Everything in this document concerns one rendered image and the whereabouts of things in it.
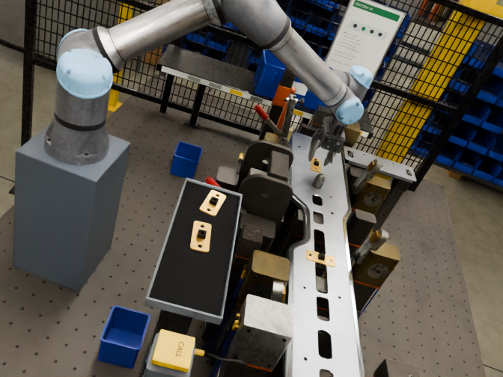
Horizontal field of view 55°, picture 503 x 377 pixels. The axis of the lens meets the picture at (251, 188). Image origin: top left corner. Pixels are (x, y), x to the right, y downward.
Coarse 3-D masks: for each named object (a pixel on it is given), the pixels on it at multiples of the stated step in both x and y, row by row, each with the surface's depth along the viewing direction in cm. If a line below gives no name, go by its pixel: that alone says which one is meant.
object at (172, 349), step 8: (160, 336) 79; (168, 336) 79; (176, 336) 79; (184, 336) 80; (160, 344) 77; (168, 344) 78; (176, 344) 78; (184, 344) 79; (192, 344) 79; (160, 352) 76; (168, 352) 77; (176, 352) 77; (184, 352) 78; (152, 360) 75; (160, 360) 75; (168, 360) 76; (176, 360) 76; (184, 360) 77; (176, 368) 76; (184, 368) 76
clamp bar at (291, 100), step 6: (294, 96) 155; (288, 102) 153; (294, 102) 153; (300, 102) 154; (288, 108) 154; (288, 114) 156; (288, 120) 157; (282, 126) 162; (288, 126) 158; (282, 132) 160; (288, 132) 160
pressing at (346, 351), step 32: (320, 160) 172; (320, 192) 155; (320, 224) 142; (288, 256) 127; (288, 288) 118; (352, 288) 126; (320, 320) 113; (352, 320) 116; (288, 352) 103; (352, 352) 109
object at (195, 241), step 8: (200, 224) 102; (208, 224) 103; (192, 232) 99; (200, 232) 99; (208, 232) 101; (192, 240) 97; (200, 240) 98; (208, 240) 99; (192, 248) 96; (200, 248) 96; (208, 248) 97
